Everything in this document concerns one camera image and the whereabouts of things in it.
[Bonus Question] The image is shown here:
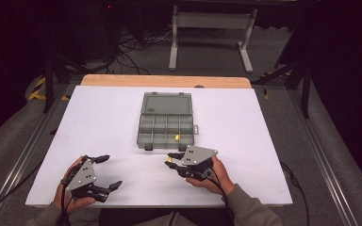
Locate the grey transparent compartment box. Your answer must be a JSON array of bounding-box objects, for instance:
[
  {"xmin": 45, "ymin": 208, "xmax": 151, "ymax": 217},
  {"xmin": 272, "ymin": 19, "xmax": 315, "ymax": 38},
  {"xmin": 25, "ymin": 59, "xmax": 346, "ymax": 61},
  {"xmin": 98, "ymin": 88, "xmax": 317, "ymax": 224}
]
[{"xmin": 136, "ymin": 91, "xmax": 200, "ymax": 153}]

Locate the right hand-held gripper cable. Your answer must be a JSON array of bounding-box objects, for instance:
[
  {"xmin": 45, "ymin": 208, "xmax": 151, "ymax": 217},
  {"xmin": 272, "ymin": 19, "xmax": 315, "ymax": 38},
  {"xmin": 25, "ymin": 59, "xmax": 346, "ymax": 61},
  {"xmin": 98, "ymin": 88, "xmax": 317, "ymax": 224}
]
[{"xmin": 206, "ymin": 166, "xmax": 237, "ymax": 226}]

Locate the grey metal stand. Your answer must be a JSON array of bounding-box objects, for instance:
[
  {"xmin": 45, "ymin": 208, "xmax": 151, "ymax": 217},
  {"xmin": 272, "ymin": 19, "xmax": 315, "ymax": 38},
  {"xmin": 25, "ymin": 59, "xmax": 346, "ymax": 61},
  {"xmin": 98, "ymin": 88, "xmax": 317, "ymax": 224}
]
[{"xmin": 168, "ymin": 5, "xmax": 258, "ymax": 74}]

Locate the person's left hand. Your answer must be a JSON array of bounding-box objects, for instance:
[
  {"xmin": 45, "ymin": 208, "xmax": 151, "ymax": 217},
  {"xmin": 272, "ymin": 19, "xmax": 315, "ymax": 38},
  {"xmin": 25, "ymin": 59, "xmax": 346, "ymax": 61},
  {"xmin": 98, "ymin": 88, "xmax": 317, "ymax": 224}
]
[{"xmin": 52, "ymin": 156, "xmax": 96, "ymax": 216}]

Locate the left hand-held gripper cable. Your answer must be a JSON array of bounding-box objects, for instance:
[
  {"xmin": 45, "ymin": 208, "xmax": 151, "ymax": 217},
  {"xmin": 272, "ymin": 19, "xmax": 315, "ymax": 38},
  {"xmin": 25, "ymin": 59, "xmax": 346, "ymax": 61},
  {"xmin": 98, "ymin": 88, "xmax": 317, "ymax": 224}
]
[{"xmin": 58, "ymin": 185, "xmax": 74, "ymax": 226}]

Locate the white board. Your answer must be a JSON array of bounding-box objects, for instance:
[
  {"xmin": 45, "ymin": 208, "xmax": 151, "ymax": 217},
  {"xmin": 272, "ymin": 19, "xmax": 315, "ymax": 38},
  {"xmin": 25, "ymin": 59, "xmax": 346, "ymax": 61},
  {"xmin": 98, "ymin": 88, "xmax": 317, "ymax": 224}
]
[{"xmin": 25, "ymin": 85, "xmax": 294, "ymax": 208}]

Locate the dark curtain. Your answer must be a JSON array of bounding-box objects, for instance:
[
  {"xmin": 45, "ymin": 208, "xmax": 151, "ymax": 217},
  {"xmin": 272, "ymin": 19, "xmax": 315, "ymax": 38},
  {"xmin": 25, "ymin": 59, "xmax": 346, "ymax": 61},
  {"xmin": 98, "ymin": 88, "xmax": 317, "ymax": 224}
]
[
  {"xmin": 0, "ymin": 0, "xmax": 86, "ymax": 149},
  {"xmin": 274, "ymin": 0, "xmax": 362, "ymax": 205}
]

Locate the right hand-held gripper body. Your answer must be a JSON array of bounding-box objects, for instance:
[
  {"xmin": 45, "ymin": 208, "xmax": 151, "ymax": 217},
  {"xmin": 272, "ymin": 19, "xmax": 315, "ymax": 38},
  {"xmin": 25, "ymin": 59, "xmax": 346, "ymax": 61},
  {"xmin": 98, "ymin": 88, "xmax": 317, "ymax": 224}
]
[{"xmin": 178, "ymin": 144, "xmax": 219, "ymax": 182}]

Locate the aluminium floor rail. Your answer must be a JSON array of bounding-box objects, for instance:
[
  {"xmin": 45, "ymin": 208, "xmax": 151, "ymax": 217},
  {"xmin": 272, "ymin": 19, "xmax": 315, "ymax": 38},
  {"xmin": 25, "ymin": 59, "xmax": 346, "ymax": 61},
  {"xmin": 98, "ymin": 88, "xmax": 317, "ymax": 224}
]
[
  {"xmin": 0, "ymin": 83, "xmax": 76, "ymax": 226},
  {"xmin": 287, "ymin": 89, "xmax": 361, "ymax": 226}
]

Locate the black tripod stand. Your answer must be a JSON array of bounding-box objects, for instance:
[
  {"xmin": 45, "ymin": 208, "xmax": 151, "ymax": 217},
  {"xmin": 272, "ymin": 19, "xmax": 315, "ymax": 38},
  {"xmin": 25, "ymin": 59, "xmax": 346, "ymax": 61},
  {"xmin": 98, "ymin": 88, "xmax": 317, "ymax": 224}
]
[
  {"xmin": 253, "ymin": 56, "xmax": 312, "ymax": 119},
  {"xmin": 41, "ymin": 53, "xmax": 89, "ymax": 114}
]

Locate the person's right hand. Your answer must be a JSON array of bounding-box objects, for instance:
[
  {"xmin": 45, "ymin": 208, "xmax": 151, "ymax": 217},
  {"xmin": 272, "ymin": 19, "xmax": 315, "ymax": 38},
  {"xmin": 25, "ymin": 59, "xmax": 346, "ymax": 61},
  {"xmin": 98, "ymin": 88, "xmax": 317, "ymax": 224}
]
[{"xmin": 186, "ymin": 155, "xmax": 236, "ymax": 196}]

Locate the yellow black hazard tape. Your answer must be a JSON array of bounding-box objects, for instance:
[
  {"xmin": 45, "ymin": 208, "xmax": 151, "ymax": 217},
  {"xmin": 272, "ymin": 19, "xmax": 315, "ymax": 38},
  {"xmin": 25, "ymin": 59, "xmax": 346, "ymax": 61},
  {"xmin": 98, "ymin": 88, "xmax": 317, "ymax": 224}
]
[{"xmin": 27, "ymin": 76, "xmax": 71, "ymax": 102}]

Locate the tangle of black floor cables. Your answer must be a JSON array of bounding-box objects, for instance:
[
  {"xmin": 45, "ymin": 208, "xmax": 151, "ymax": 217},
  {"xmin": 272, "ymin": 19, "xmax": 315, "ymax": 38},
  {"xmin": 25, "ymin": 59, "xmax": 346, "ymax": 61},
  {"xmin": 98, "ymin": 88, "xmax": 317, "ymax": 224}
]
[{"xmin": 107, "ymin": 27, "xmax": 173, "ymax": 75}]

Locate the wooden table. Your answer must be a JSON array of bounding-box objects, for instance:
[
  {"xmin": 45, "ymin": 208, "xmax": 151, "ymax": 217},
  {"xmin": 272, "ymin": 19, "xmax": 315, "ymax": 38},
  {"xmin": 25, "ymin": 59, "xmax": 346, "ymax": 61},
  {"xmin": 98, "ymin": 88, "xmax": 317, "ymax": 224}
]
[{"xmin": 80, "ymin": 73, "xmax": 253, "ymax": 89}]

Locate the black floor cable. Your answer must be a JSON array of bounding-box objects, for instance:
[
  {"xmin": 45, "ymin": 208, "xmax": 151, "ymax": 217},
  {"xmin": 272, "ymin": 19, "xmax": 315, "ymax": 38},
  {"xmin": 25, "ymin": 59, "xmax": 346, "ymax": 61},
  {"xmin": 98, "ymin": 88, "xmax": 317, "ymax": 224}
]
[{"xmin": 279, "ymin": 160, "xmax": 311, "ymax": 226}]

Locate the hand-held gripper cable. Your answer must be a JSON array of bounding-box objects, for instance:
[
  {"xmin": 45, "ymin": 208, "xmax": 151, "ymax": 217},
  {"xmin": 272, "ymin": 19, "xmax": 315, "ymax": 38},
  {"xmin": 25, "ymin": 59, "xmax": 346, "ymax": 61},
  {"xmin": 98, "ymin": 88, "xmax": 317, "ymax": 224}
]
[
  {"xmin": 58, "ymin": 185, "xmax": 74, "ymax": 226},
  {"xmin": 206, "ymin": 166, "xmax": 237, "ymax": 226}
]

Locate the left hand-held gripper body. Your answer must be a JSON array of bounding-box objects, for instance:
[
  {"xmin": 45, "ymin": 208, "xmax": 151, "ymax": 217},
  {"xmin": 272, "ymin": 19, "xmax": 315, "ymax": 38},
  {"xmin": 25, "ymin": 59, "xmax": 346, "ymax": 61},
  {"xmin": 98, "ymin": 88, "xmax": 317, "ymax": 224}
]
[{"xmin": 60, "ymin": 155, "xmax": 109, "ymax": 203}]

